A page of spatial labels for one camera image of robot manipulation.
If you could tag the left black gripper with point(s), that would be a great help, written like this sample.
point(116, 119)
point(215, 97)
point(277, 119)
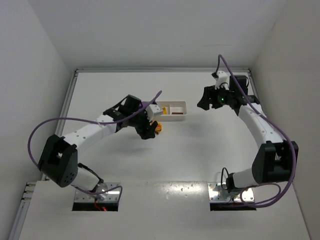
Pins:
point(144, 128)

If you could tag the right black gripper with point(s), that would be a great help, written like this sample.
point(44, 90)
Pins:
point(211, 97)

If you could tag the yellow orange lego stack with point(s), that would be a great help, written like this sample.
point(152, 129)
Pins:
point(158, 128)

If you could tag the yellow lego brick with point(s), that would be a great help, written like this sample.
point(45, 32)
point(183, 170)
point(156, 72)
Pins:
point(164, 111)

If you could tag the brown lego plate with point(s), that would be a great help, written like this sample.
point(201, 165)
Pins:
point(177, 113)

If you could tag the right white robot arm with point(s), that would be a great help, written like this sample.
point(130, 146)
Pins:
point(273, 162)

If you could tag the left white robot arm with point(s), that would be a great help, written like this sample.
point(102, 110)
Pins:
point(60, 158)

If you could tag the white three-compartment tray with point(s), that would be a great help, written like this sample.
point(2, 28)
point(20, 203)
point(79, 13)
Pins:
point(172, 106)

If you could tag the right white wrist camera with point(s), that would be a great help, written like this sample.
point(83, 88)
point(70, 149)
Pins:
point(221, 78)

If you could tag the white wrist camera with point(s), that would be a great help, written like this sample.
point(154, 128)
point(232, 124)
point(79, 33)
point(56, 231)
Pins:
point(153, 111)
point(221, 78)

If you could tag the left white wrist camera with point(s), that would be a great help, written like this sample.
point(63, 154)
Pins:
point(153, 111)

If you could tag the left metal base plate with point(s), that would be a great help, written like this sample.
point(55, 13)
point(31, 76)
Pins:
point(106, 193)

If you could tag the metal base plate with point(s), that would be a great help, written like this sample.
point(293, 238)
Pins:
point(106, 193)
point(218, 195)

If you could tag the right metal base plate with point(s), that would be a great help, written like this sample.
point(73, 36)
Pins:
point(218, 195)

